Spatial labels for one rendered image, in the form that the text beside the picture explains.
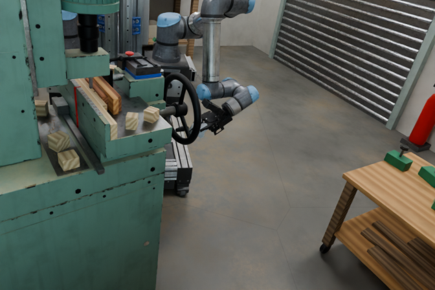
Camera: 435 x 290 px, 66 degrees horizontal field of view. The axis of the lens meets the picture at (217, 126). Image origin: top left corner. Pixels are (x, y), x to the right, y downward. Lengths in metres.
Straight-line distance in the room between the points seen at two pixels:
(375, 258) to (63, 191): 1.45
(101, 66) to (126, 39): 0.79
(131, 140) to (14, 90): 0.31
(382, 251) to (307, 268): 0.38
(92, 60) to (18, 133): 0.28
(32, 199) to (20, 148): 0.14
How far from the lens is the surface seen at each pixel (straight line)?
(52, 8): 0.98
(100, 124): 0.97
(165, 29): 1.77
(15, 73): 0.97
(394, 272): 1.88
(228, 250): 1.89
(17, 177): 1.04
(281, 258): 1.94
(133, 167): 1.08
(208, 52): 1.45
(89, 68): 1.09
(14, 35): 0.94
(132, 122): 1.00
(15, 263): 1.18
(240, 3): 1.49
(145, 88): 1.22
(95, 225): 1.17
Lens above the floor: 1.42
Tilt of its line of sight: 29 degrees down
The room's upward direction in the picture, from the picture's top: 9 degrees clockwise
